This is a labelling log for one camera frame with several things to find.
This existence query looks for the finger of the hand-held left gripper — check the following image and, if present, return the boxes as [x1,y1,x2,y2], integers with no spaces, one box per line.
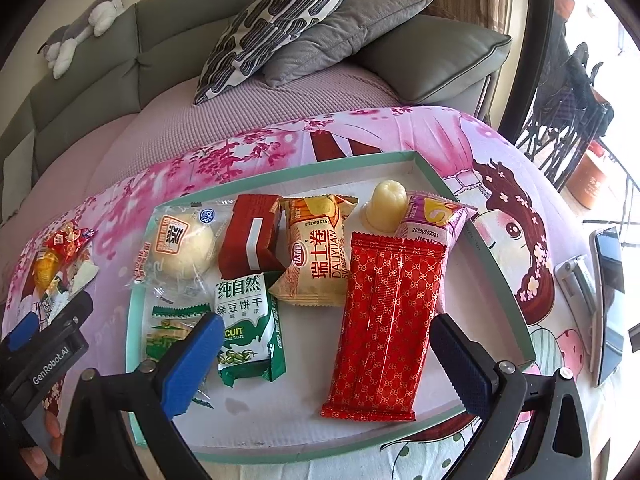
[37,290,95,341]
[0,311,45,357]

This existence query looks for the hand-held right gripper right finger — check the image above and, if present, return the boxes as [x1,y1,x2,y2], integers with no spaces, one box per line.
[429,313,593,480]

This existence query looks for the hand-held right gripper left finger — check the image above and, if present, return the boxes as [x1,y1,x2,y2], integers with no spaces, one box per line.
[57,311,226,480]

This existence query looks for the clear green-trimmed snack packet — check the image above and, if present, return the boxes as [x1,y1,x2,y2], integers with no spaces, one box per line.
[140,285,216,408]

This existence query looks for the green and white biscuit packet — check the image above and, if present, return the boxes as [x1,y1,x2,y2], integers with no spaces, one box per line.
[212,270,288,388]

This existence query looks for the long red patterned packet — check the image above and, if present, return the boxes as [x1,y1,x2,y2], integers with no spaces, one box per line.
[320,230,447,422]

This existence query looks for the green-rimmed cardboard box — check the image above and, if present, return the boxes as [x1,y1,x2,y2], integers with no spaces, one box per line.
[125,150,537,465]

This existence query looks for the clear packet with round bun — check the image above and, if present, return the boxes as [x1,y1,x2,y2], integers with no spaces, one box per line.
[131,200,236,301]

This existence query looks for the small red wafer packet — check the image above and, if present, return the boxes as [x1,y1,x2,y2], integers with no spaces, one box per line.
[217,194,286,281]

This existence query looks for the purple snack packet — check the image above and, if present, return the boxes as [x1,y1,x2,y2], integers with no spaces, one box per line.
[395,191,478,256]

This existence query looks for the beige cake roll packet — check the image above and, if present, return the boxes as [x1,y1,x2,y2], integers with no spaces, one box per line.
[267,195,360,308]

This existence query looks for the yellow pudding cup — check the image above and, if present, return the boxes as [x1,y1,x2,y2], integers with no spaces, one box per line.
[364,180,408,238]

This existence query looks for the person's left hand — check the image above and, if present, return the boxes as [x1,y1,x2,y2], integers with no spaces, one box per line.
[19,407,65,480]

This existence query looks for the white snack packet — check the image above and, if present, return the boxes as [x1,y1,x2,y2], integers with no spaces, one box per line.
[37,260,101,331]

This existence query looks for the red and yellow snack packet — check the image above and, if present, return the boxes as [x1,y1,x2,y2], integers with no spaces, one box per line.
[30,219,99,301]

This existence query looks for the white phone stand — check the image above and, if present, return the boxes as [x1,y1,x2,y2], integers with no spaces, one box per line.
[554,255,598,318]

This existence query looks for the black smartphone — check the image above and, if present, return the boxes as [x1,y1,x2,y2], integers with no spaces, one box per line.
[590,226,626,386]

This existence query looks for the orange flower pot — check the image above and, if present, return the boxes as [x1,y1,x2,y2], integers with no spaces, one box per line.
[567,142,608,208]

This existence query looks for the pink printed blanket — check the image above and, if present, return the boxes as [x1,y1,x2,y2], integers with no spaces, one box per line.
[0,105,621,480]

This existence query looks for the pink textured sofa cover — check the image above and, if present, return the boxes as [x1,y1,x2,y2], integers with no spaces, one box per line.
[0,67,401,226]

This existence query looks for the grey sofa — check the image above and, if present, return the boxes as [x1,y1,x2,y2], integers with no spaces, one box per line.
[0,0,513,221]

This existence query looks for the black folding rack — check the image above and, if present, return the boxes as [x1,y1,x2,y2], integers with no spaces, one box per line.
[515,42,616,191]

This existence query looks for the grey and white plush cat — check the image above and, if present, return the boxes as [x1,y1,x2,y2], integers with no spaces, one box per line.
[36,0,128,80]

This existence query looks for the grey leather armrest cushion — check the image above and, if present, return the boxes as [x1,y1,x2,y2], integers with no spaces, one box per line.
[352,14,513,106]

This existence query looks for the black and white patterned pillow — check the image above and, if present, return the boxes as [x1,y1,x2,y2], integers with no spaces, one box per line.
[194,0,349,106]

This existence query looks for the grey fabric pillow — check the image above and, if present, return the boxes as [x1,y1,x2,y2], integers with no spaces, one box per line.
[262,0,436,87]

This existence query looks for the dark door frame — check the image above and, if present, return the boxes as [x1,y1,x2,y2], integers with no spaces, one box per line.
[500,0,556,133]

